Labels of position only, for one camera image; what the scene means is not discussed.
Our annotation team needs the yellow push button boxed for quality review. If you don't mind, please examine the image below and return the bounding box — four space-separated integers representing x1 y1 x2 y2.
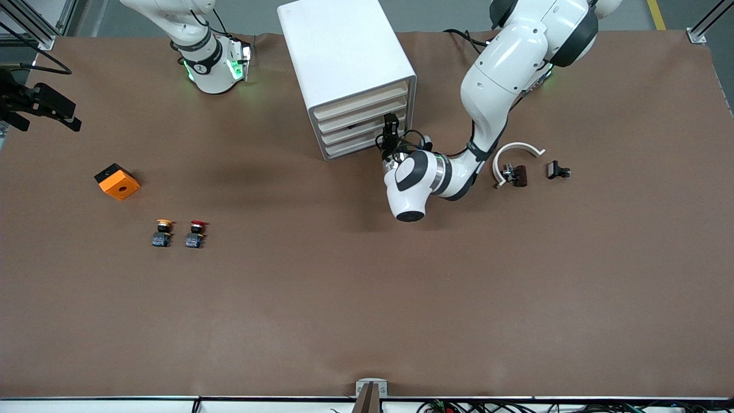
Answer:
152 219 175 248

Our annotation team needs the red push button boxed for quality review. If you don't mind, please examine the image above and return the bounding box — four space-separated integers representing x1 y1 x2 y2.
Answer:
185 219 209 250

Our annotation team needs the orange box with hole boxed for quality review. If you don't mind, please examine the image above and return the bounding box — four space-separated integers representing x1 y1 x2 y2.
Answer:
94 163 141 201

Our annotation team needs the brown and black connector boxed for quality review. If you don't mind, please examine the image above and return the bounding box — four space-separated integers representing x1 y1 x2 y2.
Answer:
501 163 528 188

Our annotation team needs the aluminium frame bar with foot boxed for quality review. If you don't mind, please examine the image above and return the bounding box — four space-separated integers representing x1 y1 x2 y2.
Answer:
687 0 734 45
0 0 56 51

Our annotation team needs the white curved plastic ring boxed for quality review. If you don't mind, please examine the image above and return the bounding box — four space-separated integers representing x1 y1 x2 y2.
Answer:
493 142 546 189

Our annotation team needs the grey metal bracket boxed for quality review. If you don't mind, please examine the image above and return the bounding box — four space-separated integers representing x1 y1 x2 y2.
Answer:
355 378 388 398

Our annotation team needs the brown camera post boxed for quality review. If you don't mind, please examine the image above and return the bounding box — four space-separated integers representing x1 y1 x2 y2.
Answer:
351 383 384 413

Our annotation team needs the white table edge rail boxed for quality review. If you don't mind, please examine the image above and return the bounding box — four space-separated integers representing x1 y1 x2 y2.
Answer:
0 395 734 413

